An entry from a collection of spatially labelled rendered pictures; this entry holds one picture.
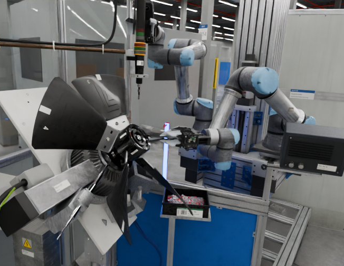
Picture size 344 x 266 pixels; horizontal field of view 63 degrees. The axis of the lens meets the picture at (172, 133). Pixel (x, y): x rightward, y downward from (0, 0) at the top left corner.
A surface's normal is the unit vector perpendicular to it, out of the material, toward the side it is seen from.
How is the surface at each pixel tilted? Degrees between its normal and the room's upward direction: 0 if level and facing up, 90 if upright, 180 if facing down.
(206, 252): 90
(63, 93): 72
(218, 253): 90
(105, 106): 48
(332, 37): 91
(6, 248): 90
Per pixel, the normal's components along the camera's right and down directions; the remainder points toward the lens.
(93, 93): 0.23, -0.47
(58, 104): 0.76, -0.05
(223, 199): -0.33, 0.22
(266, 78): 0.39, 0.17
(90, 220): 0.76, -0.53
